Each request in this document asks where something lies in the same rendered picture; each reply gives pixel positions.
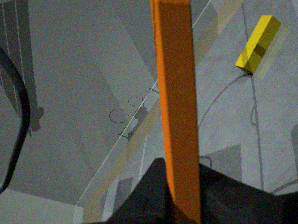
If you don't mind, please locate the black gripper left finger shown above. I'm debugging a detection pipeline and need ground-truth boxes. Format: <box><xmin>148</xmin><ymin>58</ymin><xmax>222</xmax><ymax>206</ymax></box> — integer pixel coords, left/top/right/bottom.
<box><xmin>88</xmin><ymin>158</ymin><xmax>171</xmax><ymax>224</ymax></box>

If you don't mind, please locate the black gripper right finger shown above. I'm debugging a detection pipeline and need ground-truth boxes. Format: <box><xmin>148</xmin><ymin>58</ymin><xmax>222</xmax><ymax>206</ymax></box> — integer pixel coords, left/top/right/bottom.
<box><xmin>199</xmin><ymin>163</ymin><xmax>298</xmax><ymax>224</ymax></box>

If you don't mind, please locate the yellow rectangular block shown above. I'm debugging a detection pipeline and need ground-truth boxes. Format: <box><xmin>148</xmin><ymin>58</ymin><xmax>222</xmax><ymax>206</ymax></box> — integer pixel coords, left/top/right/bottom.
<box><xmin>235</xmin><ymin>15</ymin><xmax>281</xmax><ymax>74</ymax></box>

